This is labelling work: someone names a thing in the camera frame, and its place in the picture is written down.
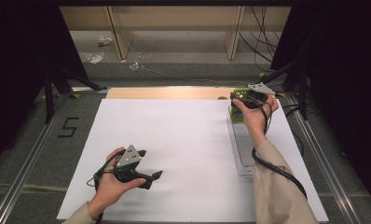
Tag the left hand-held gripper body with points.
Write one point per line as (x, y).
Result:
(128, 158)

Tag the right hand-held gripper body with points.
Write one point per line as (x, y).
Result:
(258, 88)

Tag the green cartoon phone case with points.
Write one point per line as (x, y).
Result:
(236, 116)

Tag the clear plastic tray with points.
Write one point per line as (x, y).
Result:
(244, 146)

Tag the person's right hand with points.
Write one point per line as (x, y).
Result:
(255, 121)

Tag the person's left hand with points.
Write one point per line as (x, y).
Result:
(107, 189)

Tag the yellow tape piece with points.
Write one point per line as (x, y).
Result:
(281, 94)
(261, 75)
(75, 95)

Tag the black metal stand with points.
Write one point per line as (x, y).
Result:
(49, 96)
(303, 93)

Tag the white board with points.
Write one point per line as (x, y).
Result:
(189, 140)

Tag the light wooden table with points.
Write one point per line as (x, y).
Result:
(174, 92)

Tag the dark curtain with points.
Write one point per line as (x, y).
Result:
(19, 62)
(345, 77)

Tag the crumpled clear plastic wrap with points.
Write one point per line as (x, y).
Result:
(134, 66)
(105, 40)
(93, 57)

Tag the light wooden shelf unit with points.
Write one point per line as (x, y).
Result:
(174, 18)

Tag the aluminium rail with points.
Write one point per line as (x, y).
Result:
(326, 168)
(22, 177)

